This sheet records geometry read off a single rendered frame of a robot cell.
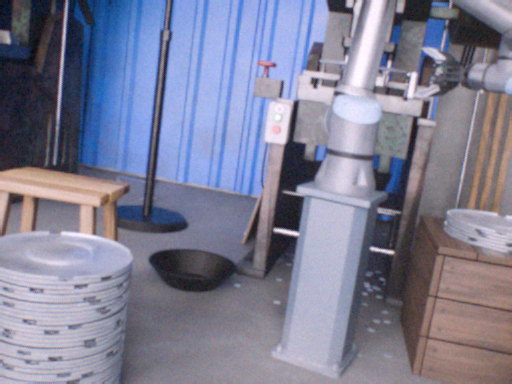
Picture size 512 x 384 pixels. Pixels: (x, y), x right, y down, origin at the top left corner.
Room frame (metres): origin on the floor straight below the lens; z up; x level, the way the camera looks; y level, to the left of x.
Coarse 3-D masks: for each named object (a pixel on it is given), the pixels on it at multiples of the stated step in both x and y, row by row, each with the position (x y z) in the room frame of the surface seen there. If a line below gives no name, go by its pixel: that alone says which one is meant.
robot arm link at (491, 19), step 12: (456, 0) 1.42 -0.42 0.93; (468, 0) 1.40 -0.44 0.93; (480, 0) 1.40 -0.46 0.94; (492, 0) 1.39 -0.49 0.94; (504, 0) 1.40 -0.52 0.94; (480, 12) 1.41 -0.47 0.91; (492, 12) 1.40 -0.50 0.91; (504, 12) 1.39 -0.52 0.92; (492, 24) 1.42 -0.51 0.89; (504, 24) 1.40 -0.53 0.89
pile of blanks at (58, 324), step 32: (0, 288) 0.98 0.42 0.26; (32, 288) 0.98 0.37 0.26; (64, 288) 0.98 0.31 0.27; (96, 288) 1.01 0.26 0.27; (128, 288) 1.12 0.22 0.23; (0, 320) 0.97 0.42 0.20; (32, 320) 0.98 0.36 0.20; (64, 320) 0.98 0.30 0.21; (96, 320) 1.03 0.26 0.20; (0, 352) 0.97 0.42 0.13; (32, 352) 0.96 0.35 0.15; (64, 352) 0.99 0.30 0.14; (96, 352) 1.02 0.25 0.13
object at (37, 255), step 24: (0, 240) 1.14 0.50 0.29; (24, 240) 1.17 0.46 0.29; (48, 240) 1.19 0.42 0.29; (72, 240) 1.21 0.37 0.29; (96, 240) 1.24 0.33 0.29; (0, 264) 1.01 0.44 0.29; (24, 264) 1.03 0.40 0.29; (48, 264) 1.04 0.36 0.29; (72, 264) 1.06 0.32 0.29; (96, 264) 1.08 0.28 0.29; (120, 264) 1.10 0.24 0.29
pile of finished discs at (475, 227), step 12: (456, 216) 1.58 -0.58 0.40; (468, 216) 1.61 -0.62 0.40; (480, 216) 1.64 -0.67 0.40; (492, 216) 1.66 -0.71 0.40; (456, 228) 1.54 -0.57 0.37; (468, 228) 1.47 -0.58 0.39; (480, 228) 1.45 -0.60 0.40; (492, 228) 1.48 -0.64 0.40; (504, 228) 1.49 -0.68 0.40; (468, 240) 1.48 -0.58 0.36; (480, 240) 1.44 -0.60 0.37; (492, 240) 1.44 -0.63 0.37; (504, 240) 1.41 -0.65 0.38; (504, 252) 1.41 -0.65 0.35
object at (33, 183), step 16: (0, 176) 1.57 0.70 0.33; (16, 176) 1.59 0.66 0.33; (32, 176) 1.62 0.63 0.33; (48, 176) 1.65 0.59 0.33; (64, 176) 1.69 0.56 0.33; (80, 176) 1.73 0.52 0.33; (0, 192) 1.55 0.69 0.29; (16, 192) 1.52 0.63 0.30; (32, 192) 1.51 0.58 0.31; (48, 192) 1.50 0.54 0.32; (64, 192) 1.50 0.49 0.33; (80, 192) 1.51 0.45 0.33; (96, 192) 1.54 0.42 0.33; (112, 192) 1.57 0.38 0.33; (128, 192) 1.72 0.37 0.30; (0, 208) 1.54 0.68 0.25; (32, 208) 1.71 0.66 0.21; (112, 208) 1.68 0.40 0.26; (0, 224) 1.54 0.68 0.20; (32, 224) 1.72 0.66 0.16; (112, 224) 1.68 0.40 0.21
